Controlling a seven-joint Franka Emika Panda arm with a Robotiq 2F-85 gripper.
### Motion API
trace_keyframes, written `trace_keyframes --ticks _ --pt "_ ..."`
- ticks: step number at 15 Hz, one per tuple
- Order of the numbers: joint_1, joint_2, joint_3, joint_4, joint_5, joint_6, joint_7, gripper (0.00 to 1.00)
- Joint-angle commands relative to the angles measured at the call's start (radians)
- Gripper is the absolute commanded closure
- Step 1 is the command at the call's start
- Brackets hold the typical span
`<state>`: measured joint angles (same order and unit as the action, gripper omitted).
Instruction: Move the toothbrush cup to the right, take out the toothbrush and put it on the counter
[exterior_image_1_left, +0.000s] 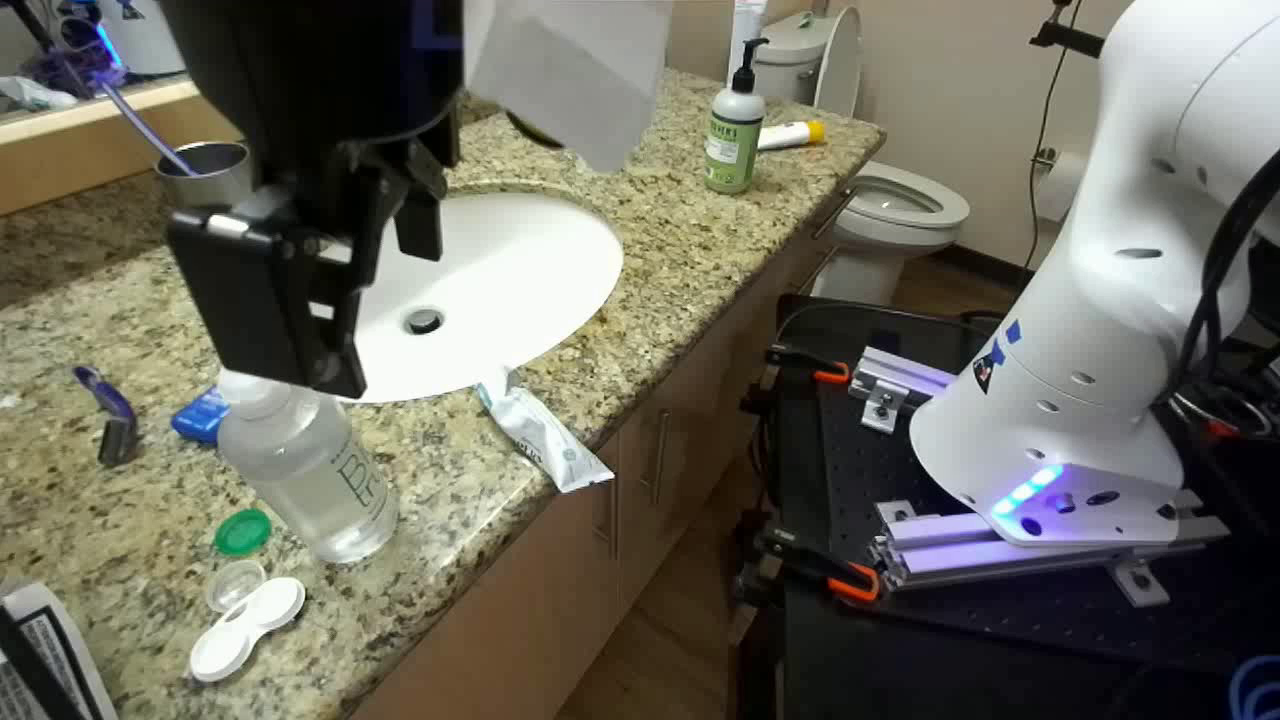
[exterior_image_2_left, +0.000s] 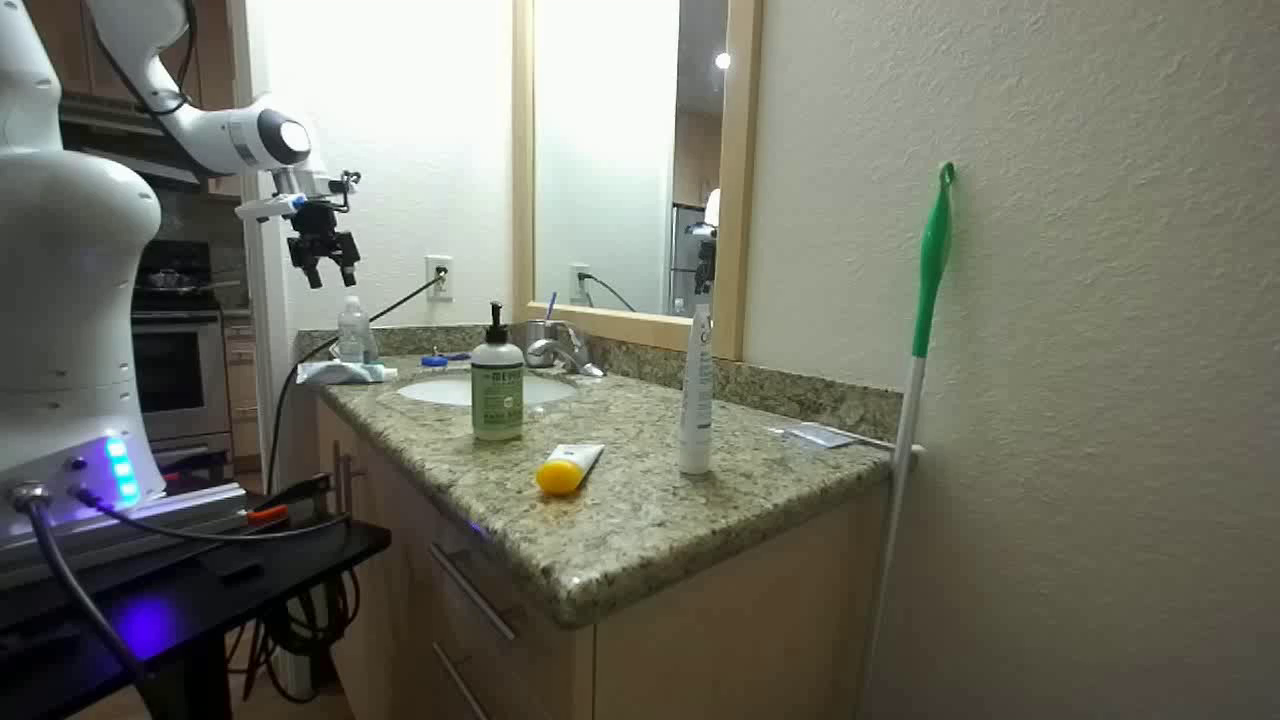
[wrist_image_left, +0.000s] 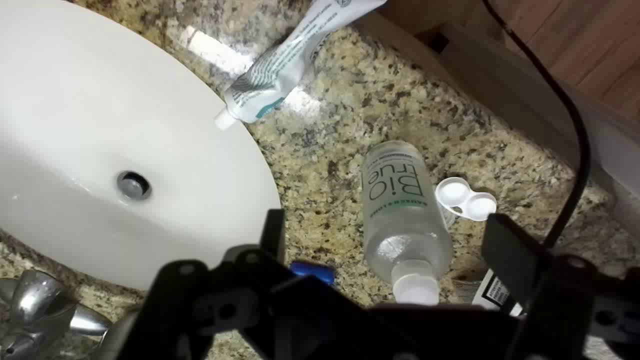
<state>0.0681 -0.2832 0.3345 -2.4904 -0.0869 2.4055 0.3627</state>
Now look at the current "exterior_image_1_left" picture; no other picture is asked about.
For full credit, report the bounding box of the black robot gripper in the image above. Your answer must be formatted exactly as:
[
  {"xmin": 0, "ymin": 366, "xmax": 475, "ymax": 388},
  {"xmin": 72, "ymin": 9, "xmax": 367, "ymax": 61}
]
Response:
[{"xmin": 159, "ymin": 132, "xmax": 451, "ymax": 405}]

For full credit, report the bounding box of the blue and white toothbrush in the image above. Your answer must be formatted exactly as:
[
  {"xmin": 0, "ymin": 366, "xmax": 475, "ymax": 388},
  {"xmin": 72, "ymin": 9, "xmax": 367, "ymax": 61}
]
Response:
[{"xmin": 90, "ymin": 71, "xmax": 195, "ymax": 177}]

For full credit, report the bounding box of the grey metal toothbrush cup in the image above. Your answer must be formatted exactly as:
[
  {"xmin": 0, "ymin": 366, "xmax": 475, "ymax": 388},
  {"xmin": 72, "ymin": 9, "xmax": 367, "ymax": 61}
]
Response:
[{"xmin": 157, "ymin": 140, "xmax": 250, "ymax": 208}]

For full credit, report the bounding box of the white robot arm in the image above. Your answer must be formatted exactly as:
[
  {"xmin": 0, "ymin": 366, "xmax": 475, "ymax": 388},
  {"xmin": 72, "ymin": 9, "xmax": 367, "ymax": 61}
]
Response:
[{"xmin": 159, "ymin": 0, "xmax": 1280, "ymax": 550}]

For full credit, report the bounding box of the white oval sink basin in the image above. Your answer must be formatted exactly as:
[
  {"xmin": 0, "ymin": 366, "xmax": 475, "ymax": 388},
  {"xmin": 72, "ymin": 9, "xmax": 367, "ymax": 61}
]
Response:
[{"xmin": 354, "ymin": 194, "xmax": 625, "ymax": 405}]

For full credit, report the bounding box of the wood framed mirror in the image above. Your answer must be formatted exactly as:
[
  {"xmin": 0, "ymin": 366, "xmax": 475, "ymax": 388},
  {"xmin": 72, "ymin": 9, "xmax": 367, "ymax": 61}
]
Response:
[{"xmin": 0, "ymin": 0, "xmax": 235, "ymax": 212}]

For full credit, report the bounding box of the small blue box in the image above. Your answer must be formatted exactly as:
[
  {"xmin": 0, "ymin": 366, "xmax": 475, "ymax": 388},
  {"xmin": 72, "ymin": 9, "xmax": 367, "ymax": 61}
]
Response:
[{"xmin": 172, "ymin": 388, "xmax": 227, "ymax": 450}]

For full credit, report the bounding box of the clear plastic solution bottle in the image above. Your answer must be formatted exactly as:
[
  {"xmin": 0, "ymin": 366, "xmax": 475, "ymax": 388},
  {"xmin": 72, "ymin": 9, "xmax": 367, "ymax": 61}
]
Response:
[{"xmin": 217, "ymin": 374, "xmax": 394, "ymax": 566}]

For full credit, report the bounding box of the purple razor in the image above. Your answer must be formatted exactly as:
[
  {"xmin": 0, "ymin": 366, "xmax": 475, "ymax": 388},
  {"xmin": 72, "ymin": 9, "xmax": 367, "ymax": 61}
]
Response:
[{"xmin": 72, "ymin": 366, "xmax": 138, "ymax": 470}]

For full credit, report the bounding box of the white toothpaste tube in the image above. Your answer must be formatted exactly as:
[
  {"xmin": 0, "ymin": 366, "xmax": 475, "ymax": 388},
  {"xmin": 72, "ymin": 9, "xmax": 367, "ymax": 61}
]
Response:
[{"xmin": 475, "ymin": 369, "xmax": 616, "ymax": 496}]

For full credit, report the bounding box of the green contact lens cap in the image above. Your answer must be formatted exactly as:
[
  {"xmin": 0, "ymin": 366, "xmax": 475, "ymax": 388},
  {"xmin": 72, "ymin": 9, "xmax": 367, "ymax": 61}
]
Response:
[{"xmin": 210, "ymin": 507, "xmax": 272, "ymax": 562}]

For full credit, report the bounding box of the green soap pump bottle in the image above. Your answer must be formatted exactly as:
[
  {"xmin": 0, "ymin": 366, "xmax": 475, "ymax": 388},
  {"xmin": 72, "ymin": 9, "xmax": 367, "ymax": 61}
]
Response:
[{"xmin": 704, "ymin": 36, "xmax": 763, "ymax": 196}]

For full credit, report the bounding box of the white yellow-capped cream tube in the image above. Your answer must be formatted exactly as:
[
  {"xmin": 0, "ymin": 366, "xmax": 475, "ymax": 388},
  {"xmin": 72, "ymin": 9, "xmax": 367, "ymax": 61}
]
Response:
[{"xmin": 755, "ymin": 117, "xmax": 828, "ymax": 151}]

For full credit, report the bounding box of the tall white tube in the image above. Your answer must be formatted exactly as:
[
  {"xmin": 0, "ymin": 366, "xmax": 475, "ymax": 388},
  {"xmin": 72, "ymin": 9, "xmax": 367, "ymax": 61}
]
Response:
[{"xmin": 723, "ymin": 0, "xmax": 769, "ymax": 71}]

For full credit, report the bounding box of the clear contact lens cap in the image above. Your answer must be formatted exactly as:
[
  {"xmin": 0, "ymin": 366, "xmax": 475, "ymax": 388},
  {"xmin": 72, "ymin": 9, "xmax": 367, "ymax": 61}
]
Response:
[{"xmin": 203, "ymin": 562, "xmax": 269, "ymax": 613}]

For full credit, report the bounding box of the white contact lens case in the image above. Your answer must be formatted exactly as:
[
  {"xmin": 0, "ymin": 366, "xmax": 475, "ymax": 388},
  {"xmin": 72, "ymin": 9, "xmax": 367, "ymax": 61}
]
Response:
[{"xmin": 186, "ymin": 578, "xmax": 306, "ymax": 684}]

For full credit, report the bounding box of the black robot mounting cart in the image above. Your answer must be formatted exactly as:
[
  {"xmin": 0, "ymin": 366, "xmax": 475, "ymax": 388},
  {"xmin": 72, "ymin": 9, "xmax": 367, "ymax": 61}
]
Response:
[{"xmin": 733, "ymin": 297, "xmax": 1280, "ymax": 720}]

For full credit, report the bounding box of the white toilet paper roll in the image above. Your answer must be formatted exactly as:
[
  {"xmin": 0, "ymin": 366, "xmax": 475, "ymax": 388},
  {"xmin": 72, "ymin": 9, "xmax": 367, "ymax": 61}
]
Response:
[{"xmin": 1032, "ymin": 149, "xmax": 1083, "ymax": 226}]

